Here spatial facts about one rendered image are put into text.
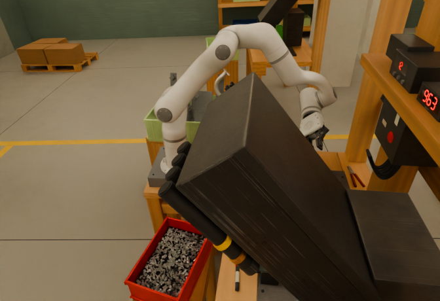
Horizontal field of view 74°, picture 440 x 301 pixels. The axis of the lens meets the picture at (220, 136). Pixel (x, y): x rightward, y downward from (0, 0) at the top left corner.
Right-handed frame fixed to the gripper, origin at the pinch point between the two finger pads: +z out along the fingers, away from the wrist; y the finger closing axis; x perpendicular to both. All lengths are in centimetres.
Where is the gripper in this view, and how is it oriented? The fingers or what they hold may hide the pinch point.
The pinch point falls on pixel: (315, 146)
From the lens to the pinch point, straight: 118.6
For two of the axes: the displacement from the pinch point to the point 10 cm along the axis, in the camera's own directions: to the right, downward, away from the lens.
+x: 7.5, 5.0, 4.2
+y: 6.4, -4.5, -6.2
